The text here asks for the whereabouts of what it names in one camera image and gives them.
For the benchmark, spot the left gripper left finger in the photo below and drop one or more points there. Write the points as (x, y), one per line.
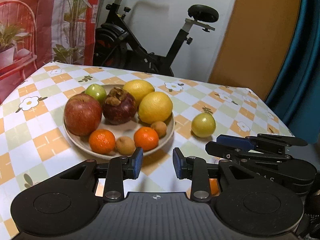
(120, 169)

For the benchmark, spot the checkered floral tablecloth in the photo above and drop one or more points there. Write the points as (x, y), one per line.
(34, 145)

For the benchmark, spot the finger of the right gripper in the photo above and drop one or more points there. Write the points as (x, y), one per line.
(261, 142)
(238, 155)

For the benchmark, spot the printed plant backdrop curtain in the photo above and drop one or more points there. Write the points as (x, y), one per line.
(36, 32)

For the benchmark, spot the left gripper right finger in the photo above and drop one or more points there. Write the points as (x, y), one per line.
(194, 169)

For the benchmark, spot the dark purple mangosteen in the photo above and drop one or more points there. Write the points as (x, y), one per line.
(119, 106)

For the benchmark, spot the green jujube on plate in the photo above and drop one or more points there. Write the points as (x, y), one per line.
(97, 92)

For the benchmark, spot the orange wooden door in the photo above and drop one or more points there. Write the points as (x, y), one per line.
(255, 44)

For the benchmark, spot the large yellow lemon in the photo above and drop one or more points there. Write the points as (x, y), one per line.
(155, 106)

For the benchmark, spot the teal curtain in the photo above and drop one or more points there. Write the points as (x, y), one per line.
(294, 97)

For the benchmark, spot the small brown longan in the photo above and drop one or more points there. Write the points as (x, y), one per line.
(160, 128)
(125, 145)

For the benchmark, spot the yellow-green jujube on table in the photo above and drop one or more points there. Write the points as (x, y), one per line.
(203, 125)

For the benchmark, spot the orange tangerine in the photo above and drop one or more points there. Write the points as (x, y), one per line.
(102, 141)
(146, 138)
(214, 188)

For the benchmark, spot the red apple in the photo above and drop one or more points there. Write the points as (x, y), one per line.
(82, 115)

